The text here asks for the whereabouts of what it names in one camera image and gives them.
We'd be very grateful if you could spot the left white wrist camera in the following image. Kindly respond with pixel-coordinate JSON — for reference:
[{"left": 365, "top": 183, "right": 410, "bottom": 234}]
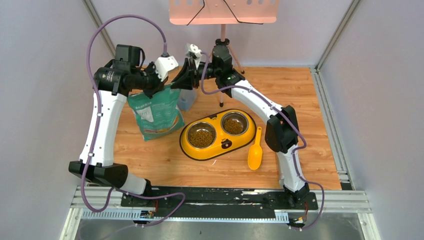
[{"left": 154, "top": 56, "right": 179, "bottom": 82}]

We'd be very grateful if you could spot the brown kibble in bowls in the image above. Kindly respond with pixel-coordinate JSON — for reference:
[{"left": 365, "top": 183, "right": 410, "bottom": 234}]
[{"left": 187, "top": 119, "right": 249, "bottom": 149}]

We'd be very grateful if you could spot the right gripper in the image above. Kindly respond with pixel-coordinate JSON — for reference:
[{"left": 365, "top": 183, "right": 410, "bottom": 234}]
[{"left": 171, "top": 57, "right": 222, "bottom": 89}]

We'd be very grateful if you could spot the slotted cable duct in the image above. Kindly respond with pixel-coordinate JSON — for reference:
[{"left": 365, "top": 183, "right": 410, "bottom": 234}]
[{"left": 81, "top": 208, "right": 289, "bottom": 224}]

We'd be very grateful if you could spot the yellow plastic scoop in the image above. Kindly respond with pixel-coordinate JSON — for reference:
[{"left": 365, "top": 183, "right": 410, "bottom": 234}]
[{"left": 247, "top": 126, "right": 263, "bottom": 170}]

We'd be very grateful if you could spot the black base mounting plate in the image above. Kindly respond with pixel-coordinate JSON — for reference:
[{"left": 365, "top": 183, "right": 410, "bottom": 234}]
[{"left": 120, "top": 186, "right": 320, "bottom": 216}]

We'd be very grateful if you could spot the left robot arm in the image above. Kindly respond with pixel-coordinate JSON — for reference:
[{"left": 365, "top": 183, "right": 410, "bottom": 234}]
[{"left": 68, "top": 44, "right": 178, "bottom": 207}]

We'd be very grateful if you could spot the pink music stand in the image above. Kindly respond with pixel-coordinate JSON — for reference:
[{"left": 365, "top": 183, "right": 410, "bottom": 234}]
[{"left": 168, "top": 0, "right": 281, "bottom": 108}]

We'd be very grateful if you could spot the green pet food bag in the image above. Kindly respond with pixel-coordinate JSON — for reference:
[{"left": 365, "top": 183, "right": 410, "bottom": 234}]
[{"left": 127, "top": 84, "right": 185, "bottom": 142}]

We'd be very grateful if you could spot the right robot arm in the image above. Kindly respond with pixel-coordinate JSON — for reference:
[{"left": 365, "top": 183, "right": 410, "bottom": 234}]
[{"left": 171, "top": 43, "right": 310, "bottom": 209}]

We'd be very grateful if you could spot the yellow double pet bowl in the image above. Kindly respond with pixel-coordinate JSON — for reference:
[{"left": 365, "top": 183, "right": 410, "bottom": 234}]
[{"left": 179, "top": 108, "right": 257, "bottom": 161}]

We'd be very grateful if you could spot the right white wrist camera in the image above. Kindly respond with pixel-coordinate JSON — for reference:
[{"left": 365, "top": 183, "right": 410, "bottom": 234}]
[{"left": 185, "top": 43, "right": 202, "bottom": 68}]

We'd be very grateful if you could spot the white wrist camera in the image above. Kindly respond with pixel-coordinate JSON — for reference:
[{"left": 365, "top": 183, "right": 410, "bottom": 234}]
[
  {"left": 154, "top": 56, "right": 179, "bottom": 82},
  {"left": 185, "top": 43, "right": 202, "bottom": 68}
]

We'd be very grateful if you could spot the blue wrapped package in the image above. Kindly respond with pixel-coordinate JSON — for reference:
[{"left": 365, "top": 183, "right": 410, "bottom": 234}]
[{"left": 177, "top": 89, "right": 197, "bottom": 112}]

